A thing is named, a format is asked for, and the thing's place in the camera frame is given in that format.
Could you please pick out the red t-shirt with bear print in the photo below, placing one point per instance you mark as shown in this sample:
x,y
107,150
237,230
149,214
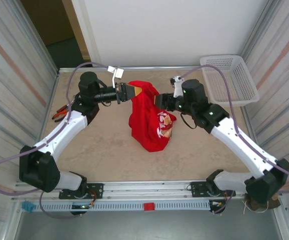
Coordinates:
x,y
142,120

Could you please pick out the aluminium table edge strip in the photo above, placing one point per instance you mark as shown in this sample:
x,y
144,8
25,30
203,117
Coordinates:
x,y
139,68

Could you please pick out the white perforated plastic basket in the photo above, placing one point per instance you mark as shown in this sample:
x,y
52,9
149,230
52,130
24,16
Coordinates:
x,y
229,82

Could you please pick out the small red block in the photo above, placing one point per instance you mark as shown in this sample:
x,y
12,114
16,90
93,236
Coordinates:
x,y
149,207

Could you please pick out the small black electronics board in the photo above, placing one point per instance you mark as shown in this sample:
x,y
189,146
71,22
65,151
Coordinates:
x,y
79,207
215,205

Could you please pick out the brown cloth pouch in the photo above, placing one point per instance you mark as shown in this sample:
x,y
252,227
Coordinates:
x,y
275,201

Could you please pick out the blue tape piece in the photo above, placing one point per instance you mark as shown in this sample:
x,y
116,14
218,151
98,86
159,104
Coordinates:
x,y
27,207

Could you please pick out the tan wooden door frame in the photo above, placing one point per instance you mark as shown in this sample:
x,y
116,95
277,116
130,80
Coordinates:
x,y
75,25

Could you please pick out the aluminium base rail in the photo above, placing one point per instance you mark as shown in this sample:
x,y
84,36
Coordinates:
x,y
147,187

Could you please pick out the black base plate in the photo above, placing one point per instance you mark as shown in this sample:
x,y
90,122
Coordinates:
x,y
197,190
97,191

